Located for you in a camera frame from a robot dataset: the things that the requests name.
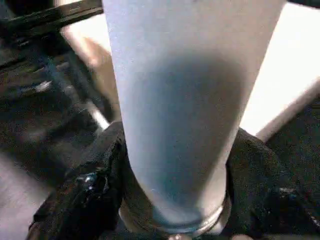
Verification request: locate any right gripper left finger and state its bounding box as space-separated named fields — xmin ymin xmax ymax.
xmin=28 ymin=121 xmax=131 ymax=240

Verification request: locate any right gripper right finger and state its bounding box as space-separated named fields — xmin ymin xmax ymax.
xmin=224 ymin=127 xmax=320 ymax=240

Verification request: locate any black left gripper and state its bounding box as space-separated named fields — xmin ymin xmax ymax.
xmin=0 ymin=4 xmax=105 ymax=111

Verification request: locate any white plastic table leg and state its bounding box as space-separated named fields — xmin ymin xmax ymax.
xmin=102 ymin=0 xmax=291 ymax=236

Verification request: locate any white plastic table top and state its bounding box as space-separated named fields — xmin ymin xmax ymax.
xmin=59 ymin=0 xmax=320 ymax=143

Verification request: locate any black mat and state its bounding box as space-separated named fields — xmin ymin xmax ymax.
xmin=0 ymin=0 xmax=320 ymax=240

